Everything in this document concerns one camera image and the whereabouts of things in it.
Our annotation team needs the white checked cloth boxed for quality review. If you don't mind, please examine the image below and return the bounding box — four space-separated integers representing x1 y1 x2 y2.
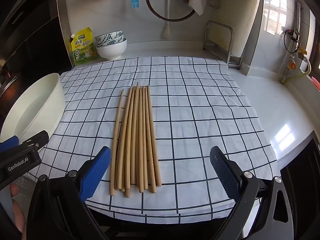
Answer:
37 56 278 224

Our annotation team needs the black range hood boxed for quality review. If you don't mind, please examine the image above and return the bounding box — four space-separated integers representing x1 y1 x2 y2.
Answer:
0 0 72 67

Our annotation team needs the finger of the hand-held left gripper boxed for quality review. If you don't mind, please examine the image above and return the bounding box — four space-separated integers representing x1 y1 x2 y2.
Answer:
0 135 19 153
18 130 49 153

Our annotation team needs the bundle of wooden chopsticks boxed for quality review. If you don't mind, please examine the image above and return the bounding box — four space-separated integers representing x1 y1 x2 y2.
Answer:
109 82 162 198

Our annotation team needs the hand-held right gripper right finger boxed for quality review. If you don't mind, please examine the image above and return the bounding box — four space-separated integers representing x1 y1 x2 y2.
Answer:
209 145 294 240

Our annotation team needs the brown cooking pot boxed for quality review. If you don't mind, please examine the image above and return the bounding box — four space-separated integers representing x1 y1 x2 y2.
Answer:
0 64 15 98

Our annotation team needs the plain white bowl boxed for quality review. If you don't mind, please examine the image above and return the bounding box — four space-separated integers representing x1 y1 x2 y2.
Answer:
96 38 127 61

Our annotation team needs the cream cutting board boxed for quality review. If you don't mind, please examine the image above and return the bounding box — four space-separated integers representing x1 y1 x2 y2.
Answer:
231 0 264 58

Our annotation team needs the white long-handled scoop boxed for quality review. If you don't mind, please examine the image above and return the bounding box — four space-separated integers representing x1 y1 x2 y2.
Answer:
160 0 173 39

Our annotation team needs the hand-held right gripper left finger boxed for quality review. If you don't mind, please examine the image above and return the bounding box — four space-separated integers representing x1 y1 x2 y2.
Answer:
26 146 112 240

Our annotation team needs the black looped cable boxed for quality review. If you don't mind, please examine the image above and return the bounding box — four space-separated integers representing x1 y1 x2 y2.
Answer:
283 29 300 53

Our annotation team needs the blue patterned bowl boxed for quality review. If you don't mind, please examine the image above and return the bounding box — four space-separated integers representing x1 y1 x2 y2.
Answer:
94 31 124 41
96 38 125 47

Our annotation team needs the yellow gas hose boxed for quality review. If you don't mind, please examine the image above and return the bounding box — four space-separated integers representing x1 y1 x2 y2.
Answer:
280 59 312 84

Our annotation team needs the metal board rack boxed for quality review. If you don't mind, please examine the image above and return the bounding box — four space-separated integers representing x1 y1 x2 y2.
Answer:
203 21 242 70

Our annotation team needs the large white basin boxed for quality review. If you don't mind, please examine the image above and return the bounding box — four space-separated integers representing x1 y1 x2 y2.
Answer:
0 73 66 153

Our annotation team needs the round brown-rimmed lid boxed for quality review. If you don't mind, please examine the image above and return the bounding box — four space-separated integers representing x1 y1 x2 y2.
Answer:
145 0 198 21

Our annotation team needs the yellow seasoning pouch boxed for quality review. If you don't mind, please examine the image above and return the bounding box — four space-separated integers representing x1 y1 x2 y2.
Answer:
69 27 97 67

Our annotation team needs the person's left hand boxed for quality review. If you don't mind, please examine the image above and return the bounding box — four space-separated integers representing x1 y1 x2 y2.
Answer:
9 182 27 237

